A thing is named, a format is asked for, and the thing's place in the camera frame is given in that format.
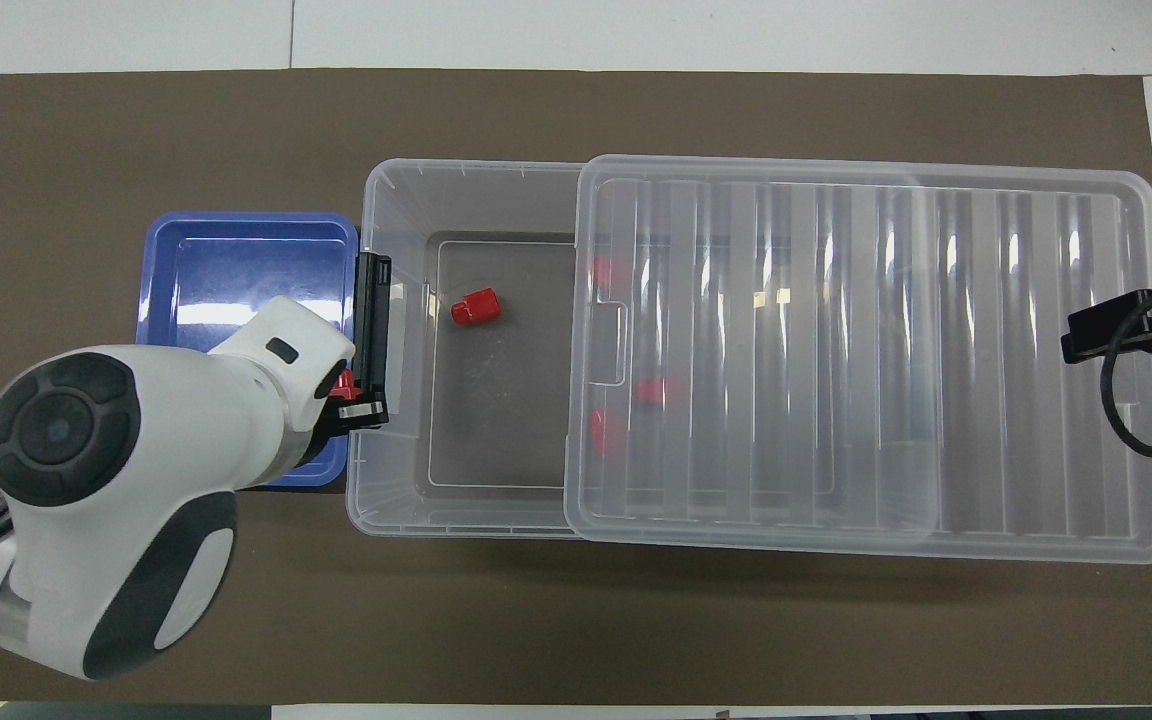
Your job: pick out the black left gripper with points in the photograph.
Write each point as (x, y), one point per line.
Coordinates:
(329, 412)

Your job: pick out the red block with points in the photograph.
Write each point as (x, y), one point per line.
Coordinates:
(343, 384)
(608, 272)
(476, 306)
(658, 390)
(604, 433)

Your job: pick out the clear plastic box lid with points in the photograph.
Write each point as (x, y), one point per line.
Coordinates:
(886, 400)

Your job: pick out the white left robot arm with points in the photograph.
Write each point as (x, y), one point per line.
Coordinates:
(136, 480)

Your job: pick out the black box latch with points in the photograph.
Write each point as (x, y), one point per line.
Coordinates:
(373, 320)

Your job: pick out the clear plastic storage box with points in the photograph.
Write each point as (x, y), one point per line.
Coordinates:
(496, 420)

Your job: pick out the blue plastic tray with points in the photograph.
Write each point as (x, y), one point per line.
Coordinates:
(236, 260)

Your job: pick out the brown table mat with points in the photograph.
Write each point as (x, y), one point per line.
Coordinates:
(636, 630)

